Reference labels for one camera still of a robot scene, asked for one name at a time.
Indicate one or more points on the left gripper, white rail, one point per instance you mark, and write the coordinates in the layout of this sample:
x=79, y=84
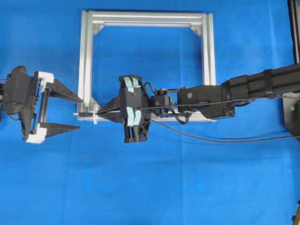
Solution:
x=20, y=95

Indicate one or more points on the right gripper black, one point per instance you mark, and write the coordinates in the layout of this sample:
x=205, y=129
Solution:
x=132, y=102

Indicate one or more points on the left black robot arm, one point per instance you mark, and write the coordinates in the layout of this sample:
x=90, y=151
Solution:
x=40, y=109

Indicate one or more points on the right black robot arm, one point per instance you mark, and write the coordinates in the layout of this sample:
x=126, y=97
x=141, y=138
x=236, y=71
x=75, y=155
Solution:
x=220, y=101

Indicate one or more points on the blue table cloth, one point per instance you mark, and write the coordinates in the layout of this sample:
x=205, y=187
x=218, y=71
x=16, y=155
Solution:
x=237, y=171

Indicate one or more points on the silver aluminium extrusion frame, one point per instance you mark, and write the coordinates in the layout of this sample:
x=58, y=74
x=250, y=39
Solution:
x=169, y=48

